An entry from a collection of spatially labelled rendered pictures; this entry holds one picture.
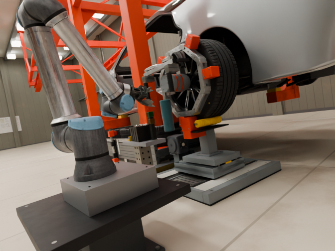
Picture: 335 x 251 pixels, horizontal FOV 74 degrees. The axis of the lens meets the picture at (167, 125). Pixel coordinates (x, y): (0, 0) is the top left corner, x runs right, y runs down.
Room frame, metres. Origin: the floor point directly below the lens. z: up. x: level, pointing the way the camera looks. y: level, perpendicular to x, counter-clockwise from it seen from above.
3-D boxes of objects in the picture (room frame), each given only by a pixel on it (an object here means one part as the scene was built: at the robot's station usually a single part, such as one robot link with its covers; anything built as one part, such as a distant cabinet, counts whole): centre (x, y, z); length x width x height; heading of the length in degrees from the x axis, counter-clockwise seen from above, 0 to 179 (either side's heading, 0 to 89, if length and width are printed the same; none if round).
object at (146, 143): (1.78, 0.22, 0.44); 0.43 x 0.17 x 0.03; 33
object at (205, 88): (1.79, -0.17, 0.85); 0.54 x 0.07 x 0.54; 33
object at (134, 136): (1.77, 0.21, 0.51); 0.20 x 0.14 x 0.13; 24
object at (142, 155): (1.80, 0.23, 0.21); 0.10 x 0.10 x 0.42; 33
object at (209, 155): (1.88, -0.32, 0.32); 0.40 x 0.30 x 0.28; 33
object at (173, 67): (1.54, -0.09, 0.93); 0.09 x 0.05 x 0.05; 123
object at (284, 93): (3.55, -1.86, 0.69); 0.52 x 0.17 x 0.35; 123
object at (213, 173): (1.93, -0.29, 0.13); 0.50 x 0.36 x 0.10; 33
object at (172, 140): (2.23, -0.18, 0.26); 0.42 x 0.18 x 0.35; 123
